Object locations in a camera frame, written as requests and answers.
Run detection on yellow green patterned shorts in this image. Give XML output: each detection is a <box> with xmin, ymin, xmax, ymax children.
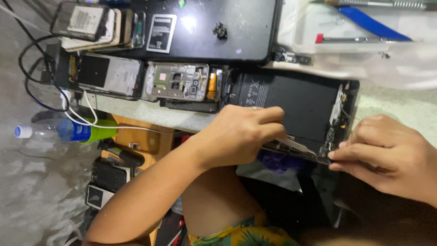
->
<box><xmin>187</xmin><ymin>212</ymin><xmax>301</xmax><ymax>246</ymax></box>

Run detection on black smartphone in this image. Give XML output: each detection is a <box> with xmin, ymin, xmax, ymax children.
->
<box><xmin>91</xmin><ymin>160</ymin><xmax>133</xmax><ymax>192</ymax></box>

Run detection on white cable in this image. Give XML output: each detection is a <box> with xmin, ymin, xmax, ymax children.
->
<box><xmin>63</xmin><ymin>90</ymin><xmax>171</xmax><ymax>134</ymax></box>

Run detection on black tablet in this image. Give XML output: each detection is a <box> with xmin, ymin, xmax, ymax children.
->
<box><xmin>224</xmin><ymin>70</ymin><xmax>361</xmax><ymax>166</ymax></box>

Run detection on clear bottle with blue label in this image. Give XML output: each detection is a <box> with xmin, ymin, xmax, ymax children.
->
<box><xmin>14</xmin><ymin>118</ymin><xmax>93</xmax><ymax>143</ymax></box>

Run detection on person's right hand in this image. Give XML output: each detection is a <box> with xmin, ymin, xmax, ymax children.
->
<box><xmin>327</xmin><ymin>114</ymin><xmax>430</xmax><ymax>205</ymax></box>

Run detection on black cable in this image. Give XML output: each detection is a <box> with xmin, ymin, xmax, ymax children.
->
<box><xmin>2</xmin><ymin>0</ymin><xmax>82</xmax><ymax>113</ymax></box>

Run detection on blue handled tool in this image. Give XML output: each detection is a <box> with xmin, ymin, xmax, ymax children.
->
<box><xmin>338</xmin><ymin>7</ymin><xmax>413</xmax><ymax>42</ymax></box>

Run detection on opened phone with circuit board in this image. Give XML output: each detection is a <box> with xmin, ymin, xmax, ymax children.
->
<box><xmin>141</xmin><ymin>61</ymin><xmax>210</xmax><ymax>103</ymax></box>

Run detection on white small device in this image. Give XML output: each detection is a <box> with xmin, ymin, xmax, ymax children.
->
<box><xmin>85</xmin><ymin>182</ymin><xmax>115</xmax><ymax>210</ymax></box>

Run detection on black phone with white battery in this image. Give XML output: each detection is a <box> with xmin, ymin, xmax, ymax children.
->
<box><xmin>50</xmin><ymin>1</ymin><xmax>110</xmax><ymax>42</ymax></box>

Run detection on white battery with black label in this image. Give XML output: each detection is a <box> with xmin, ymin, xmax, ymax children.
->
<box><xmin>146</xmin><ymin>14</ymin><xmax>178</xmax><ymax>54</ymax></box>

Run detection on black box with yellow label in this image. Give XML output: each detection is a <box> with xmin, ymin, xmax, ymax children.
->
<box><xmin>54</xmin><ymin>47</ymin><xmax>81</xmax><ymax>91</ymax></box>

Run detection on metal spring tool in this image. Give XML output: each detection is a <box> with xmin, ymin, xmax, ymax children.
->
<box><xmin>324</xmin><ymin>0</ymin><xmax>427</xmax><ymax>10</ymax></box>

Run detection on person's leg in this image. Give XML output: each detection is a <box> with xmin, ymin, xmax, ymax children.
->
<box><xmin>180</xmin><ymin>166</ymin><xmax>265</xmax><ymax>238</ymax></box>

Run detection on person's left hand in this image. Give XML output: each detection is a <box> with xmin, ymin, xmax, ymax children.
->
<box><xmin>191</xmin><ymin>105</ymin><xmax>287</xmax><ymax>170</ymax></box>

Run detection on wooden stool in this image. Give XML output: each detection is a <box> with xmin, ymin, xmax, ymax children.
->
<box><xmin>101</xmin><ymin>114</ymin><xmax>175</xmax><ymax>171</ymax></box>

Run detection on small black component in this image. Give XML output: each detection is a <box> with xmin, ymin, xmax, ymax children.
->
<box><xmin>212</xmin><ymin>22</ymin><xmax>228</xmax><ymax>40</ymax></box>

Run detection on opened phone with silver back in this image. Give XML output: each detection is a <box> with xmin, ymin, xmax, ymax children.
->
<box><xmin>76</xmin><ymin>53</ymin><xmax>144</xmax><ymax>102</ymax></box>

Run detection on black phone body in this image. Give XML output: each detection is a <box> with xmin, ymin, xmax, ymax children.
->
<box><xmin>160</xmin><ymin>65</ymin><xmax>227</xmax><ymax>113</ymax></box>

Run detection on large black flat device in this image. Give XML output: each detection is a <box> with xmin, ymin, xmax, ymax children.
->
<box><xmin>113</xmin><ymin>0</ymin><xmax>282</xmax><ymax>65</ymax></box>

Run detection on clear plastic box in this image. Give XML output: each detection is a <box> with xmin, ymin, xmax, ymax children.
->
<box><xmin>276</xmin><ymin>0</ymin><xmax>437</xmax><ymax>90</ymax></box>

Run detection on bare phone frame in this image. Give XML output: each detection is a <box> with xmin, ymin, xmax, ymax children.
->
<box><xmin>119</xmin><ymin>10</ymin><xmax>147</xmax><ymax>49</ymax></box>

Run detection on black metal bracket part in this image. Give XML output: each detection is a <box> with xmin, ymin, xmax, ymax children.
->
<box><xmin>272</xmin><ymin>47</ymin><xmax>312</xmax><ymax>66</ymax></box>

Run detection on red tipped metal tool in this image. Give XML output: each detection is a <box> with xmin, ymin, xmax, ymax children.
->
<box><xmin>315</xmin><ymin>33</ymin><xmax>388</xmax><ymax>44</ymax></box>

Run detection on black handled screwdriver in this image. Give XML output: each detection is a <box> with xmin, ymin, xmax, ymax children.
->
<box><xmin>97</xmin><ymin>138</ymin><xmax>146</xmax><ymax>167</ymax></box>

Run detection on metal tweezers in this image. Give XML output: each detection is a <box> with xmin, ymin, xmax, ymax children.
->
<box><xmin>274</xmin><ymin>137</ymin><xmax>318</xmax><ymax>158</ymax></box>

